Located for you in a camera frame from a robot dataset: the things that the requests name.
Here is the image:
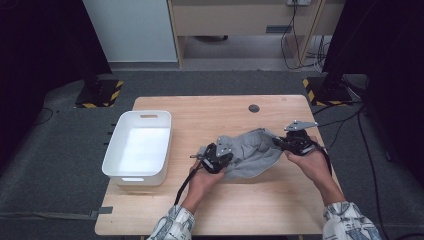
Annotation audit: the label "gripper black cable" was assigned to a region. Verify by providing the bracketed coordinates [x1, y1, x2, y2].
[173, 153, 205, 206]
[313, 143, 333, 176]

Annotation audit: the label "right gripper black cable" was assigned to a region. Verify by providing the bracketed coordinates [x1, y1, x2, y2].
[313, 143, 333, 176]

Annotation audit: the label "grey tape strip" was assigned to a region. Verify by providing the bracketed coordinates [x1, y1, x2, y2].
[89, 206, 114, 220]

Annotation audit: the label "grey desk label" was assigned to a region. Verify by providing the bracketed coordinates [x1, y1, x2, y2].
[265, 24, 293, 34]

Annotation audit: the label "white plastic bin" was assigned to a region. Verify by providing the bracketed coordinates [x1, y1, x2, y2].
[101, 110, 173, 187]

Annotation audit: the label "thin black floor cable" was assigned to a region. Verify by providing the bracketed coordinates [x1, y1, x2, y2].
[33, 107, 55, 126]

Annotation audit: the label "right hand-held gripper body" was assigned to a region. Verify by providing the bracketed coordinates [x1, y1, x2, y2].
[283, 119, 319, 157]

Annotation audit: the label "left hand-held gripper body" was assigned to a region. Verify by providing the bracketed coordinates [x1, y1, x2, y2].
[199, 135, 234, 174]

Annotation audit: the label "grey shorts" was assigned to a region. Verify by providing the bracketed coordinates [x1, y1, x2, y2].
[196, 128, 288, 181]

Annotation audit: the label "black curtain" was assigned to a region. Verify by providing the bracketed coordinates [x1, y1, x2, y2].
[321, 0, 424, 188]
[0, 0, 113, 168]

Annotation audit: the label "black hanging cable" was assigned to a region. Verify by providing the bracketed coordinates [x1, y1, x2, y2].
[280, 3, 331, 71]

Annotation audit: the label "black tape floor marks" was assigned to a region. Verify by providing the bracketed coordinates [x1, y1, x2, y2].
[103, 123, 118, 146]

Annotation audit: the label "person's right hand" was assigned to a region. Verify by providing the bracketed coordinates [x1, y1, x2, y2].
[284, 136, 339, 198]

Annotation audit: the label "person's left hand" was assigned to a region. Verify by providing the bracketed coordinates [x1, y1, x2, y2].
[186, 163, 226, 208]

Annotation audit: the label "white cabinet panel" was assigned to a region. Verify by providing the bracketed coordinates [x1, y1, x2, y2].
[82, 0, 178, 63]

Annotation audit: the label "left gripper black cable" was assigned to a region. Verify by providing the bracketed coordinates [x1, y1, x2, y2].
[173, 153, 205, 206]

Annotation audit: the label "light wooden desk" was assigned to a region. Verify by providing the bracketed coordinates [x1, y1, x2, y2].
[166, 0, 346, 69]

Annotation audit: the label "striped black stand base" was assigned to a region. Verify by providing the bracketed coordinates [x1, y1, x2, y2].
[74, 78, 124, 109]
[302, 76, 354, 107]

